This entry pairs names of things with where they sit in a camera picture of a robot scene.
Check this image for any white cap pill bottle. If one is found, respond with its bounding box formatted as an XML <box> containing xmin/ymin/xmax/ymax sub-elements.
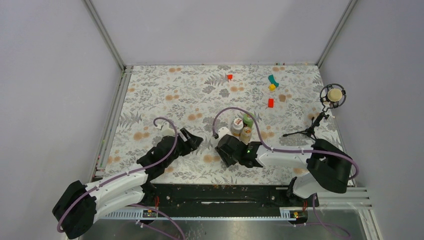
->
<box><xmin>230</xmin><ymin>117</ymin><xmax>244</xmax><ymax>137</ymax></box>

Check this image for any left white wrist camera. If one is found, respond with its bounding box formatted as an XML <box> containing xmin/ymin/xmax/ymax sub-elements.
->
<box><xmin>160</xmin><ymin>127</ymin><xmax>176</xmax><ymax>137</ymax></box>

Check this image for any brown wooden block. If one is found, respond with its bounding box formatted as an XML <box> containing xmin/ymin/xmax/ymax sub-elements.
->
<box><xmin>278</xmin><ymin>94</ymin><xmax>286</xmax><ymax>102</ymax></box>

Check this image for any amber pill bottle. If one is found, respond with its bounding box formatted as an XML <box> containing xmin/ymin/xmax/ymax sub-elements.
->
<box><xmin>239</xmin><ymin>126</ymin><xmax>252</xmax><ymax>145</ymax></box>

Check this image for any yellow cube block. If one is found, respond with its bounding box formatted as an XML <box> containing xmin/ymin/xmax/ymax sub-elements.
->
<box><xmin>268</xmin><ymin>84</ymin><xmax>276</xmax><ymax>92</ymax></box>

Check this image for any red rectangular block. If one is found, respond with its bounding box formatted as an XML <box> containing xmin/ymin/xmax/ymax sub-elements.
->
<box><xmin>267</xmin><ymin>98</ymin><xmax>275</xmax><ymax>108</ymax></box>

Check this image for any floral patterned table mat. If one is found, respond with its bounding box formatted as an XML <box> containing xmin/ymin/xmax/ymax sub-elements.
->
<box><xmin>103</xmin><ymin>65</ymin><xmax>324</xmax><ymax>185</ymax></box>

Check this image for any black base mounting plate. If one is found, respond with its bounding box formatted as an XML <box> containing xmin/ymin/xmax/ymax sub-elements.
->
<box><xmin>139</xmin><ymin>183</ymin><xmax>320</xmax><ymax>218</ymax></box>

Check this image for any teal curved block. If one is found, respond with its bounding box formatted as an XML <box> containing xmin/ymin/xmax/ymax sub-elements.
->
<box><xmin>267</xmin><ymin>74</ymin><xmax>279</xmax><ymax>88</ymax></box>

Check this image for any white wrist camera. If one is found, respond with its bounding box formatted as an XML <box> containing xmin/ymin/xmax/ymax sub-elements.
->
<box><xmin>212</xmin><ymin>127</ymin><xmax>231</xmax><ymax>140</ymax></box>
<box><xmin>160</xmin><ymin>127</ymin><xmax>176</xmax><ymax>137</ymax></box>

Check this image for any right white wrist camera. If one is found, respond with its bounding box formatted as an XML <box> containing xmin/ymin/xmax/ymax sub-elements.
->
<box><xmin>212</xmin><ymin>127</ymin><xmax>231</xmax><ymax>140</ymax></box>

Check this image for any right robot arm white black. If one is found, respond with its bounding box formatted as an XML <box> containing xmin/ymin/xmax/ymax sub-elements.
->
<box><xmin>215</xmin><ymin>134</ymin><xmax>354</xmax><ymax>206</ymax></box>

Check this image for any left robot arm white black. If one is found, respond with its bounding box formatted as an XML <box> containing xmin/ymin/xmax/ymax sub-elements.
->
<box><xmin>52</xmin><ymin>128</ymin><xmax>204</xmax><ymax>240</ymax></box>

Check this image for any microphone on tripod stand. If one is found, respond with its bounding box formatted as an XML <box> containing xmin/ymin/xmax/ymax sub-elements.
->
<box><xmin>282</xmin><ymin>83</ymin><xmax>347</xmax><ymax>140</ymax></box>

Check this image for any green pill bottle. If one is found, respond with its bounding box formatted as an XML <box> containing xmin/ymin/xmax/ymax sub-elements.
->
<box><xmin>242</xmin><ymin>113</ymin><xmax>255</xmax><ymax>128</ymax></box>

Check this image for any slotted grey cable duct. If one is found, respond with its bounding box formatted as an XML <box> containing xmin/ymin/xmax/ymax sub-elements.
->
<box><xmin>99</xmin><ymin>207</ymin><xmax>309</xmax><ymax>222</ymax></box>

